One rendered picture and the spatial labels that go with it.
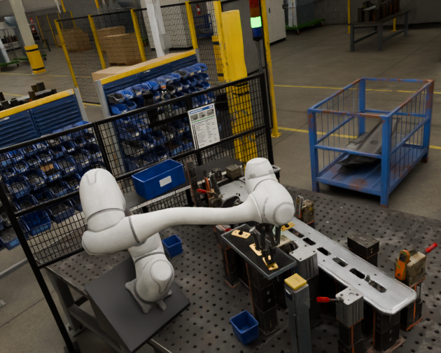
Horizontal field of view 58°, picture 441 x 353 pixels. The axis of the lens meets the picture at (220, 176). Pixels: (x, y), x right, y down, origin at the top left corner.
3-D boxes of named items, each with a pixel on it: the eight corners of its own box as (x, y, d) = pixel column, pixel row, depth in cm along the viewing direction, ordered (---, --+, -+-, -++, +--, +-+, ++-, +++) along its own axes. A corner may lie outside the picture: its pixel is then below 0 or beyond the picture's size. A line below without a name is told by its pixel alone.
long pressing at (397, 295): (425, 292, 156) (426, 289, 156) (386, 320, 147) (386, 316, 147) (238, 180, 268) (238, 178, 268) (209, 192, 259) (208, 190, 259)
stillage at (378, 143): (360, 150, 509) (360, 76, 468) (428, 161, 457) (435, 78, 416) (311, 192, 434) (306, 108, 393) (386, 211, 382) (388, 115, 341)
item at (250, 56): (239, 162, 535) (215, 1, 449) (231, 160, 544) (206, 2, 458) (281, 134, 602) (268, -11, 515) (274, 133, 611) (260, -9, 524)
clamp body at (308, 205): (321, 253, 232) (318, 202, 217) (305, 262, 227) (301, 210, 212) (311, 246, 240) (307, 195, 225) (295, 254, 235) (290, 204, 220)
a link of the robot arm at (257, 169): (243, 195, 151) (254, 211, 139) (238, 157, 144) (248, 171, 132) (271, 188, 152) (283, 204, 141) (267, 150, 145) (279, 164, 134)
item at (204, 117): (221, 141, 293) (215, 101, 279) (194, 151, 284) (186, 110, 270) (220, 141, 294) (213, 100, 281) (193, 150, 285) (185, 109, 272)
